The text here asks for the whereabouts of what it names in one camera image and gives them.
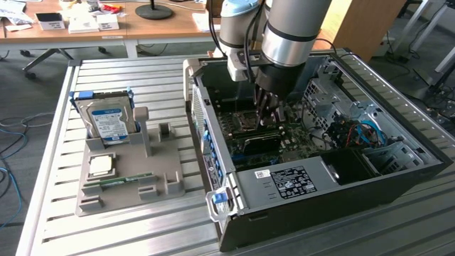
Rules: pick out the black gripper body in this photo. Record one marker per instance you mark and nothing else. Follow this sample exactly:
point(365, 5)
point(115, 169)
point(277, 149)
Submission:
point(281, 80)

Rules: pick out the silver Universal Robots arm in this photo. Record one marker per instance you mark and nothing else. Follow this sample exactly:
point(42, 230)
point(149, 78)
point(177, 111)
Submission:
point(288, 32)

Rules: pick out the CPU socket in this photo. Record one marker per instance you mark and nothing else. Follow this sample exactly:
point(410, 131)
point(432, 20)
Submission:
point(245, 121)

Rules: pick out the silver metal drive cage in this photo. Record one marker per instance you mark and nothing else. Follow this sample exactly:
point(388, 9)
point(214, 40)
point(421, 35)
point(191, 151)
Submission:
point(320, 101)

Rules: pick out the green motherboard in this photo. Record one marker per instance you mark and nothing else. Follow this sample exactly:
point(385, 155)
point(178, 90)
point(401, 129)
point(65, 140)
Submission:
point(296, 144)

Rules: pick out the white paper sheets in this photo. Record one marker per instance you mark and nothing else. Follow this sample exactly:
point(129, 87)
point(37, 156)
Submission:
point(205, 22)

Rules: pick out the wooden cabinet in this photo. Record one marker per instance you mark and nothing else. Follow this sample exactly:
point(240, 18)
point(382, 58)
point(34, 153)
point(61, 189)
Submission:
point(362, 26)

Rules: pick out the grey power supply with label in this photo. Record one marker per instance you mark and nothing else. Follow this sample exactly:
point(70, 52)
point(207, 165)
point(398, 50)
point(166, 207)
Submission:
point(256, 192)

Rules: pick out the blue case latch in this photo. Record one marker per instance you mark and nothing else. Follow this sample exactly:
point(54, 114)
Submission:
point(218, 199)

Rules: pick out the silver disk bay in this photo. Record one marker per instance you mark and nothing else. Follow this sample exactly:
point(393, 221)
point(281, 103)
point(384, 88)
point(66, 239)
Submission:
point(394, 157)

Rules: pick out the white desk legs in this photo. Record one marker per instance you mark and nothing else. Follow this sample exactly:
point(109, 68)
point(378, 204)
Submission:
point(414, 21)

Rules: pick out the black open PC case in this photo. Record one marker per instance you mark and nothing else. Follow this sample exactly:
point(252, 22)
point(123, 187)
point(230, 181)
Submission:
point(320, 221)

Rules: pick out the black round lamp base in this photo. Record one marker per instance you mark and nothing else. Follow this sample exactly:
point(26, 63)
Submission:
point(154, 12)

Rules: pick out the hard disk in blue carrier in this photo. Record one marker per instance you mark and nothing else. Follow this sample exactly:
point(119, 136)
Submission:
point(107, 120)

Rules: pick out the green RAM stick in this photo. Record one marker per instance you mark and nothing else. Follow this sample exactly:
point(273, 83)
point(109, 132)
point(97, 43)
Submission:
point(118, 180)

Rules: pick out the silver CPU chip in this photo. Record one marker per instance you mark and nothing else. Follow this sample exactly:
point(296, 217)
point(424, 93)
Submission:
point(101, 165)

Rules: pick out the grey parts rack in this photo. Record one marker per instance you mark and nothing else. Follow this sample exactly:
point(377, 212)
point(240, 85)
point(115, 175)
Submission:
point(125, 197)

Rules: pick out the small white labelled box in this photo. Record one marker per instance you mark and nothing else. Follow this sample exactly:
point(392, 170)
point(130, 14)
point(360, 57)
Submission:
point(107, 23)

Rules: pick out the red plastic part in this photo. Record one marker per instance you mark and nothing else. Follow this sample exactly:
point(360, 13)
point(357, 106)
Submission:
point(113, 8)

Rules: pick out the flat white box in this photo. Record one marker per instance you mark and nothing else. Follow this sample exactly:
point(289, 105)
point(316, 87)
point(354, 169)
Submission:
point(83, 26)

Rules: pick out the black chair base with casters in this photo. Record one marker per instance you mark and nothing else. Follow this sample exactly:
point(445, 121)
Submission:
point(39, 60)

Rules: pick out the white box with black inside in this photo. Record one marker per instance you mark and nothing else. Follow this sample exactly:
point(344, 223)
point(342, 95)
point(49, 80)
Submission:
point(51, 24)

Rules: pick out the plastic bag with papers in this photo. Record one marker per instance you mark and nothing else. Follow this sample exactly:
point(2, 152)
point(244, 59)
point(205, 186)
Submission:
point(13, 12)

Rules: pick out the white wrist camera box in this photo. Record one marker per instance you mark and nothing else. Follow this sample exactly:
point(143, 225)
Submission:
point(238, 66)

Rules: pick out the wooden desk with white frame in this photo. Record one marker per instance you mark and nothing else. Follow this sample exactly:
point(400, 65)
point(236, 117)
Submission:
point(161, 26)

